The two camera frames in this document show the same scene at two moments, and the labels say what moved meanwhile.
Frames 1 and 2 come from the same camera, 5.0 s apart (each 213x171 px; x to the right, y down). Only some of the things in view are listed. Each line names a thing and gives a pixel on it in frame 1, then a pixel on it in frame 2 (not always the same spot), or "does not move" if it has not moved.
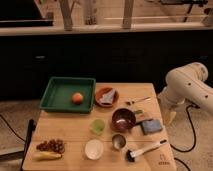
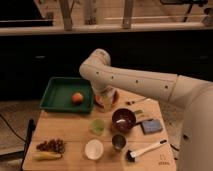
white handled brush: x=130 y=156 does not move
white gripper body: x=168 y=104 -> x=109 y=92
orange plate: x=106 y=97 does not move
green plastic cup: x=97 y=127 does not move
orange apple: x=77 y=98 does not move
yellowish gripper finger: x=169 y=117 -> x=107 y=103
